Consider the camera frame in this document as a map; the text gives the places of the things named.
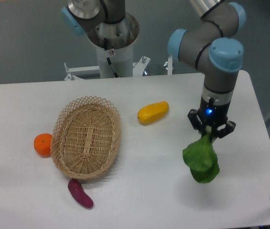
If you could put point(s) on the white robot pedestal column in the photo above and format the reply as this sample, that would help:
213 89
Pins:
114 46

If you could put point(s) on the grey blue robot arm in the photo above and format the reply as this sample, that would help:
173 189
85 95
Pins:
210 49

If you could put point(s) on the orange mandarin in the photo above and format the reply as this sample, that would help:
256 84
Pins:
42 144

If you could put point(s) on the woven wicker basket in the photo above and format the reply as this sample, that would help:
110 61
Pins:
86 138

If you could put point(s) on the white metal base frame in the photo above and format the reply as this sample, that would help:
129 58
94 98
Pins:
139 69

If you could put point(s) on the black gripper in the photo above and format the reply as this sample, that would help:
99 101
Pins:
214 116

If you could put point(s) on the purple sweet potato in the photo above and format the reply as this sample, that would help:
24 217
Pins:
79 195

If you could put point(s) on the green leafy vegetable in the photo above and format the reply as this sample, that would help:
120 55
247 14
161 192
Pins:
201 159

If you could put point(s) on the yellow mango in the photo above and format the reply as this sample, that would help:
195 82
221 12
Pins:
153 112

